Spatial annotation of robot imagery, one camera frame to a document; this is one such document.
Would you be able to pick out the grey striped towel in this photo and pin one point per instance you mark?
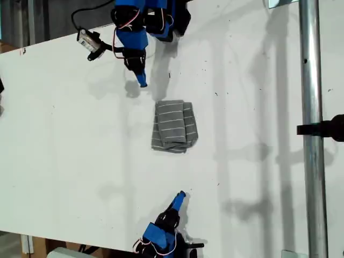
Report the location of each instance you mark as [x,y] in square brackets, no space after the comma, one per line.
[172,126]

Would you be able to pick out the white plastic container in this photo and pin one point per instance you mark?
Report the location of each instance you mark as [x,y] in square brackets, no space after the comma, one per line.
[64,254]

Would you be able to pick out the large brown cardboard box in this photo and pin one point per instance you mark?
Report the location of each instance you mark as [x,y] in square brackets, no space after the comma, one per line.
[40,246]

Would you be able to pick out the black object at table edge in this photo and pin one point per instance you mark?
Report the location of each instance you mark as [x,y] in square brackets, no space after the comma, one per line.
[1,85]

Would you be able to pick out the shiny metal plate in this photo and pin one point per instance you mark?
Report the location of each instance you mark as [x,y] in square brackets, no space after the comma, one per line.
[276,2]

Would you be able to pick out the black clamp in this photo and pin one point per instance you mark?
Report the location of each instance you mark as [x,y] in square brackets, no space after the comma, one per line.
[322,129]

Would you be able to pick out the camera black stalk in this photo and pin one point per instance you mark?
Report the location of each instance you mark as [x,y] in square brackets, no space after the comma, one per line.
[196,245]
[107,47]

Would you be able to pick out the grey metal frame bar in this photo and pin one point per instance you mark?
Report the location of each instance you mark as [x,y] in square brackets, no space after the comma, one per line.
[31,21]

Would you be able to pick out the white metal bracket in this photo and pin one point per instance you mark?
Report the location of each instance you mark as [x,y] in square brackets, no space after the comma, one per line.
[27,243]

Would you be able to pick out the steel post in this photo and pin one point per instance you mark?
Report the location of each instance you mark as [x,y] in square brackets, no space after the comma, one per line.
[311,80]

